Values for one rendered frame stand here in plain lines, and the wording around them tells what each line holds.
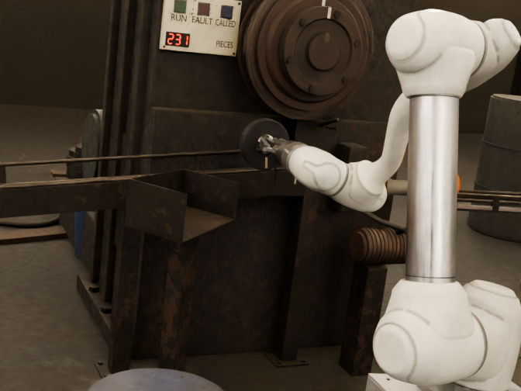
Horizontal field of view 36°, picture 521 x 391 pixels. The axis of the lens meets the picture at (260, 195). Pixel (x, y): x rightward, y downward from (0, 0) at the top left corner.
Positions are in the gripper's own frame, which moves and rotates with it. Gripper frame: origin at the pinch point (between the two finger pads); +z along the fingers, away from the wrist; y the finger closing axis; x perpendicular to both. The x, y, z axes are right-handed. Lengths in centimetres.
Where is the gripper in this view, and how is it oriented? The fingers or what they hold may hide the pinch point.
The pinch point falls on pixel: (265, 139)
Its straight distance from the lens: 240.8
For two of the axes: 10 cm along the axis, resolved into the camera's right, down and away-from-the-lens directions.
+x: 1.4, -9.5, -2.7
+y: 9.1, 0.1, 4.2
